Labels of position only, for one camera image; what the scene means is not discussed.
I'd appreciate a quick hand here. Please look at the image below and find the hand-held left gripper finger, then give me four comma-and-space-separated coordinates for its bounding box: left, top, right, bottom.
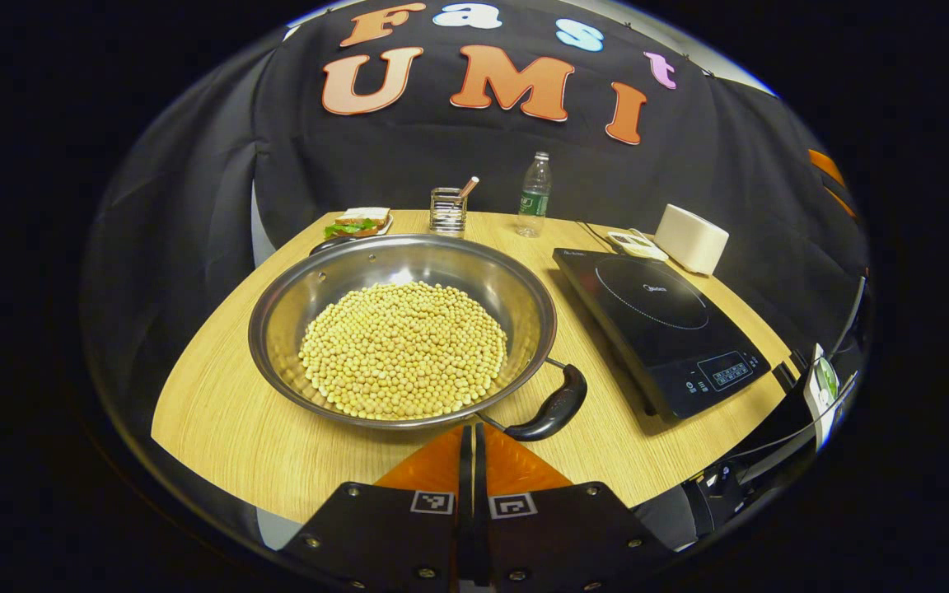
474, 423, 675, 593
277, 424, 474, 593

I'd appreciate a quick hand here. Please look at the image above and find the black induction cooktop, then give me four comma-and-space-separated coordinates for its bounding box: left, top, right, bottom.
553, 247, 772, 423

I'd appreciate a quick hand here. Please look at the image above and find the stainless steel pot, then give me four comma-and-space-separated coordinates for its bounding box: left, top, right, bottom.
248, 233, 588, 443

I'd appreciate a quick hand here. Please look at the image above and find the white toaster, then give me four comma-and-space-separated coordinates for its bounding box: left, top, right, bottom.
654, 203, 730, 276

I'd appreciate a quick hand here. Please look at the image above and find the pile of soybeans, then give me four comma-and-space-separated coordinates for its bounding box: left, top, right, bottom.
299, 281, 508, 421

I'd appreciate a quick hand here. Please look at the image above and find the white green labelled object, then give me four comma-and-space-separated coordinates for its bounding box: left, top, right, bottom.
802, 344, 843, 452

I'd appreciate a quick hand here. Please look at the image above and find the white divided bean dish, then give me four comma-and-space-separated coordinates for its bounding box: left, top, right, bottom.
608, 231, 669, 262

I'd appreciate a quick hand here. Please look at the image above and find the black equipment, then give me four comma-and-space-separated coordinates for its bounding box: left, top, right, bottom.
680, 387, 821, 549

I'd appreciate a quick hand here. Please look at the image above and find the sandwich with lettuce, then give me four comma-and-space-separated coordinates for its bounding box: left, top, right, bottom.
325, 208, 391, 240

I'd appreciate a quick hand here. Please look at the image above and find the clear plastic water bottle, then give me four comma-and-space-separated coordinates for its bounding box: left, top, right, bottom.
516, 152, 552, 239

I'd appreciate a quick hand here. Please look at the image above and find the black backdrop cloth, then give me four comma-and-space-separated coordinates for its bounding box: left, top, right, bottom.
83, 0, 871, 429

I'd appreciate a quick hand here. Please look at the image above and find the black power cable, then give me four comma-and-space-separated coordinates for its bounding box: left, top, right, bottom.
575, 220, 617, 253

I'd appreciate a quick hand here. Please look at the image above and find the metal wire utensil holder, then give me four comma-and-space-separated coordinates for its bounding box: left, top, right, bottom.
430, 187, 468, 238

